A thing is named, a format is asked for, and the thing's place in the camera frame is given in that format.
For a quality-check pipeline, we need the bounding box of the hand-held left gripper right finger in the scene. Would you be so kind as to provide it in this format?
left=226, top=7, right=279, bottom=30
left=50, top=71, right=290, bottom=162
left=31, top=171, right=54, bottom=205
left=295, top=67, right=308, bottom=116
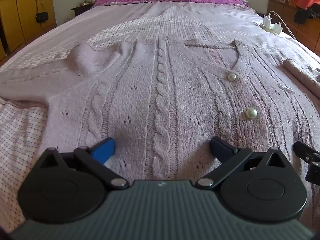
left=194, top=136, right=289, bottom=190

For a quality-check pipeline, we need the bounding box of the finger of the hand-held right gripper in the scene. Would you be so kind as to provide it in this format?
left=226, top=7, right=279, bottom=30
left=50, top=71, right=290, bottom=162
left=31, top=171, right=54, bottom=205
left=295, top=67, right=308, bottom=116
left=293, top=141, right=320, bottom=184

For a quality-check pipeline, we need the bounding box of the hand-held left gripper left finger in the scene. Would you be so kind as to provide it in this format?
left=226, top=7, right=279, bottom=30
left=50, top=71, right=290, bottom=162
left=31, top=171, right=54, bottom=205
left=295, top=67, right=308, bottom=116
left=37, top=137, right=130, bottom=190

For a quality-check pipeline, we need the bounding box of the pink knit cardigan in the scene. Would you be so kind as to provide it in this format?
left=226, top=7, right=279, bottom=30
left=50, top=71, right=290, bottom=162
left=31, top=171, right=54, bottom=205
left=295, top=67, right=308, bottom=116
left=0, top=34, right=320, bottom=188

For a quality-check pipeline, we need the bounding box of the wooden dresser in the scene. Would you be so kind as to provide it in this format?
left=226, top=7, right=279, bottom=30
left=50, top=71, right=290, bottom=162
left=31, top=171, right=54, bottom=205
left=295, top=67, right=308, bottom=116
left=267, top=0, right=320, bottom=53

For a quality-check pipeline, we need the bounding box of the black cloth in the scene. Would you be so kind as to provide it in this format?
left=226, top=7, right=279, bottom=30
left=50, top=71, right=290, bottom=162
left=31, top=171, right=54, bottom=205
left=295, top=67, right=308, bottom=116
left=294, top=6, right=320, bottom=25

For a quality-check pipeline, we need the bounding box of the checkered bedspread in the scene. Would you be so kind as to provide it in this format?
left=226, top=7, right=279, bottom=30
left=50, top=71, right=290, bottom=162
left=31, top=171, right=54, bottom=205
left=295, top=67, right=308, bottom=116
left=0, top=1, right=320, bottom=233

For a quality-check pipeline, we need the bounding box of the dark wooden nightstand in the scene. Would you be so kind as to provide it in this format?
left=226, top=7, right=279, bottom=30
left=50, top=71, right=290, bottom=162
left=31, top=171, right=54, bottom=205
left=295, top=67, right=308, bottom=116
left=71, top=4, right=94, bottom=17

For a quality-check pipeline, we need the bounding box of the small black bag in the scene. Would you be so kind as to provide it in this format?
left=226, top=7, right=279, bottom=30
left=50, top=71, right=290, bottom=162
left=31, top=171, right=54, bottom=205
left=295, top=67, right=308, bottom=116
left=35, top=1, right=49, bottom=23

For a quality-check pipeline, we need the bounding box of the yellow wardrobe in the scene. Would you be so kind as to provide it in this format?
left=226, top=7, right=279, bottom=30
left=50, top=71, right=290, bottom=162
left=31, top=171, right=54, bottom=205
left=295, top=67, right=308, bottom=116
left=0, top=0, right=57, bottom=58

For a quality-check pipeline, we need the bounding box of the white charging cable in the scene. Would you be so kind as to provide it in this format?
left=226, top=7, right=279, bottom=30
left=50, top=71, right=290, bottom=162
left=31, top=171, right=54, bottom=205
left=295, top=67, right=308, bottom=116
left=267, top=10, right=298, bottom=42

